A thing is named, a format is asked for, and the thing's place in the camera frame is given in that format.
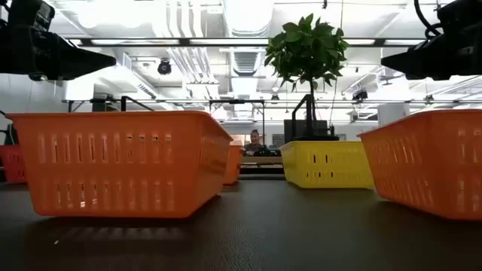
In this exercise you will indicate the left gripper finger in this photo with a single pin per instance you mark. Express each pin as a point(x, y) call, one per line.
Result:
point(83, 69)
point(83, 56)

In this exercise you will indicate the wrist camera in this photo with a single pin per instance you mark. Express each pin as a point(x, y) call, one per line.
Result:
point(32, 15)
point(461, 11)

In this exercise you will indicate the black ceiling camera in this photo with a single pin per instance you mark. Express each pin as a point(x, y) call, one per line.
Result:
point(164, 67)
point(360, 95)

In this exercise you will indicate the orange plastic basket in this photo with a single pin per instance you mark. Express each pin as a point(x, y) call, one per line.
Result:
point(232, 165)
point(425, 162)
point(113, 169)

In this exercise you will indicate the black metal table frame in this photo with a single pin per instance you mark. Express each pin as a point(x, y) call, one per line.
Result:
point(263, 171)

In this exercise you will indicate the grey background gantry rail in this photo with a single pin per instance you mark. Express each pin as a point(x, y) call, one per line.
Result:
point(180, 101)

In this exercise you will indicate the person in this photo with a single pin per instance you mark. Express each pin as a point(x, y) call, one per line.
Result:
point(254, 137)

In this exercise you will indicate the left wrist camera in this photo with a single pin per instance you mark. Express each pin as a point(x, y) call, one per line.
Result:
point(32, 15)

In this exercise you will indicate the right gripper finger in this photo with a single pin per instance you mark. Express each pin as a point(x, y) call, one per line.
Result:
point(410, 56)
point(412, 71)

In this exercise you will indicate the green leafy plant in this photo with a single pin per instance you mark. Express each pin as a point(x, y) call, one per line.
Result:
point(307, 49)

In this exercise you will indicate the red plastic basket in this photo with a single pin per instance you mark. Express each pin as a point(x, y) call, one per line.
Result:
point(13, 165)

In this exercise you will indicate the yellow plastic basket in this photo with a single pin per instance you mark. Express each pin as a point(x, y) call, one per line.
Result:
point(339, 165)

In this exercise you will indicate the black background monitor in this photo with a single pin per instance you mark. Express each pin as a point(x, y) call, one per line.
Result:
point(322, 130)

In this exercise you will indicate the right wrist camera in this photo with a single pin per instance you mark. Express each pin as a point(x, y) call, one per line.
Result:
point(461, 11)

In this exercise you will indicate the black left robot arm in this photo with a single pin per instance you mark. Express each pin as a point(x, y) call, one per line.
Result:
point(7, 135)

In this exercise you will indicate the black hanging light rail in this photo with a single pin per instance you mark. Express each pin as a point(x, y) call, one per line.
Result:
point(184, 42)

